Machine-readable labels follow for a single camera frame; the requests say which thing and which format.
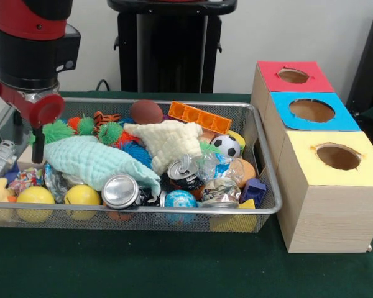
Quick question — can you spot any black cable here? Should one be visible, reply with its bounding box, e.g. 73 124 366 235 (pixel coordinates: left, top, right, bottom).
95 79 113 92

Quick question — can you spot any silver drink can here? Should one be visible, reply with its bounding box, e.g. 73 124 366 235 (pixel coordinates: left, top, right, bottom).
101 173 140 210

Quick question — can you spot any wooden box with three holes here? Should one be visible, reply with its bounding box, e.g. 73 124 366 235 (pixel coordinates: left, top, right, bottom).
250 60 373 254

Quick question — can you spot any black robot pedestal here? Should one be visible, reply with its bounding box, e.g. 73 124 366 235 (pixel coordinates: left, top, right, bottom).
107 0 238 93

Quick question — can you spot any brown toy football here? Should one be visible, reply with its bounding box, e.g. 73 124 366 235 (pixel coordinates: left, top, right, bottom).
129 99 164 125

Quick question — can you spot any silver toy robot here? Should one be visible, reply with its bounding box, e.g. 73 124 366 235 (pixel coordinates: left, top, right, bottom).
0 140 18 181

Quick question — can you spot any orange ice cube tray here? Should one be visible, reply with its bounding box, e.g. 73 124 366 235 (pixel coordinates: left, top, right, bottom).
167 101 233 135

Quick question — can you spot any tan round sponge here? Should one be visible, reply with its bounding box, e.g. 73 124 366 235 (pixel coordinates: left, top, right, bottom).
233 158 256 189

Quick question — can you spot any black and white soccer ball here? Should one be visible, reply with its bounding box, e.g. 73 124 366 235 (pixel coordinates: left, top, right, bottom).
210 135 242 158

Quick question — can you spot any mint knitted cloth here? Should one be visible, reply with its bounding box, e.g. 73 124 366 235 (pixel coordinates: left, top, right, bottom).
43 135 162 198

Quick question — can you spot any cream knitted cloth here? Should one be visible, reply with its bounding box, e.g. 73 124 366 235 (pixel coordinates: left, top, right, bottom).
123 120 203 174

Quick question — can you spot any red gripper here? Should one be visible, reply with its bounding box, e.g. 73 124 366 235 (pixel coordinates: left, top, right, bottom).
0 74 65 164

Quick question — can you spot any wire mesh bin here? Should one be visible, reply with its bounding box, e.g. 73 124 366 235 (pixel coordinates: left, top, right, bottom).
0 96 283 234

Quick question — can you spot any colourful wrapper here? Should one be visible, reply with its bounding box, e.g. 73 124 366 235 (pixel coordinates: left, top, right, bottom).
7 167 44 196

